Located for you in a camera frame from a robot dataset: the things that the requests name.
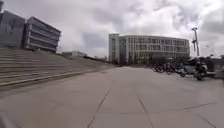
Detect row of parked bicycles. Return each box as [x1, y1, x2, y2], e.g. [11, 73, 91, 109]
[149, 61, 183, 75]

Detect low pale building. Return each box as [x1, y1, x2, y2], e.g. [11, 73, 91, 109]
[61, 50, 89, 60]

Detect pale building with column facade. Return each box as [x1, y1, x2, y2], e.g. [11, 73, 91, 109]
[107, 32, 191, 66]

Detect tall pole with fixtures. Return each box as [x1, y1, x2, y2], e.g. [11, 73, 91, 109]
[190, 26, 201, 57]

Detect grey concrete slab pavement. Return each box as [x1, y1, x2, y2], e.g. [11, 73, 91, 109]
[0, 65, 224, 128]

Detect dark grey building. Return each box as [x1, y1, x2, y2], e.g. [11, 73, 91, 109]
[0, 9, 27, 50]

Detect grey building with balcony bands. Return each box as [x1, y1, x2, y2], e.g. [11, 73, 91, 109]
[22, 16, 63, 54]

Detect parked scooter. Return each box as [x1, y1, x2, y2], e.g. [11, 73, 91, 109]
[194, 61, 209, 81]
[176, 64, 196, 78]

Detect wide concrete steps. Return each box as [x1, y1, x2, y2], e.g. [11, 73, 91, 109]
[0, 46, 115, 92]

